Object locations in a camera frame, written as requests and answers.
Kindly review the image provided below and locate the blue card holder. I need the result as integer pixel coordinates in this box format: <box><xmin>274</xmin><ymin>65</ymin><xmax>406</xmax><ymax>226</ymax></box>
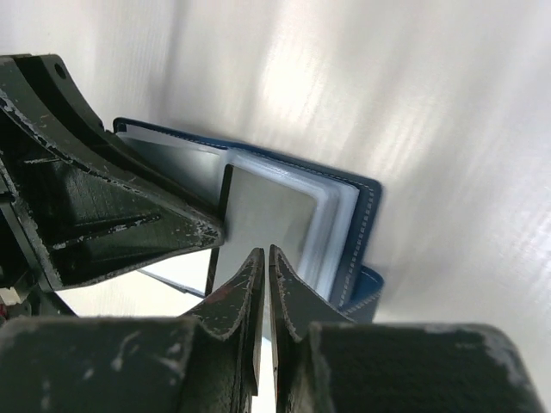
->
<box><xmin>114</xmin><ymin>118</ymin><xmax>384</xmax><ymax>323</ymax></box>

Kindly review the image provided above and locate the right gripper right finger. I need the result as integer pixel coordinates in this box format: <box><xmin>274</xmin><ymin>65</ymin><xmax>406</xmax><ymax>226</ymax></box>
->
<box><xmin>269</xmin><ymin>246</ymin><xmax>544</xmax><ymax>412</ymax></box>

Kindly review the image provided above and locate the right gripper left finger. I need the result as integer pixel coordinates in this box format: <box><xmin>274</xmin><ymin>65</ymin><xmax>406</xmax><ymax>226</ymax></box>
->
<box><xmin>1</xmin><ymin>249</ymin><xmax>265</xmax><ymax>412</ymax></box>

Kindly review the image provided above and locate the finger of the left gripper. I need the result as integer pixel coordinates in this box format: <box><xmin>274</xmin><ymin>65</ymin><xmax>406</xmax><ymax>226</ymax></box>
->
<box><xmin>1</xmin><ymin>54</ymin><xmax>224</xmax><ymax>318</ymax></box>

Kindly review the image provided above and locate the black credit card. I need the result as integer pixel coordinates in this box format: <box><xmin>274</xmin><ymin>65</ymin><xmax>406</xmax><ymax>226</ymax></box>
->
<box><xmin>204</xmin><ymin>163</ymin><xmax>318</xmax><ymax>328</ymax></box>

